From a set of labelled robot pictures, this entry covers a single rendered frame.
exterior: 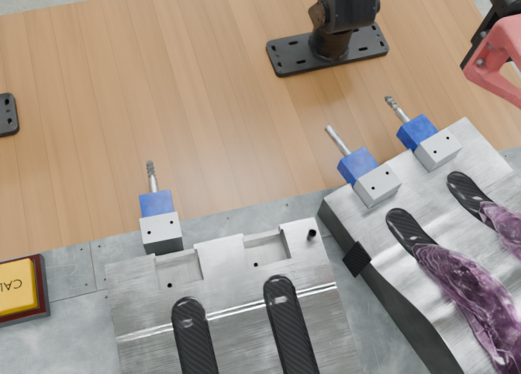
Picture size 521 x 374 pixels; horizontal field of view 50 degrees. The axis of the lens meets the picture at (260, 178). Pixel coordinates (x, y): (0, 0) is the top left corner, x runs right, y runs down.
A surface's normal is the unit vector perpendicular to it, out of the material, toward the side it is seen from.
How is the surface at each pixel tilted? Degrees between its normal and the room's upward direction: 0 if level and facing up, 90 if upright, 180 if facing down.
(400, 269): 24
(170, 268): 0
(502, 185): 12
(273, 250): 0
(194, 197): 0
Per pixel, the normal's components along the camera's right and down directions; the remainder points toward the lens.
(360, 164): 0.07, -0.44
